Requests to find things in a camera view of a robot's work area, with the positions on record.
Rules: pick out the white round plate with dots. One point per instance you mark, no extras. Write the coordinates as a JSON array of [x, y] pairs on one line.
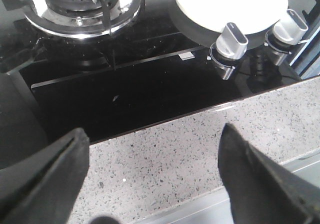
[[203, 21]]

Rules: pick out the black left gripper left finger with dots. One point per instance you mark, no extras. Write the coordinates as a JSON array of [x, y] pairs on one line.
[[43, 188]]

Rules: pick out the silver stove knob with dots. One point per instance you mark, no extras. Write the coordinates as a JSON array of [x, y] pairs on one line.
[[231, 43], [287, 32]]

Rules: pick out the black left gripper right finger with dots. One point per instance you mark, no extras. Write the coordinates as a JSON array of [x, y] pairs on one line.
[[260, 190]]

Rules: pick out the black gas burner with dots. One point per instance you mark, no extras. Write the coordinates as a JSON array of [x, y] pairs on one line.
[[81, 19]]

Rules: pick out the black glass gas hob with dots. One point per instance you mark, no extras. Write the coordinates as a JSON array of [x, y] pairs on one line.
[[154, 69]]

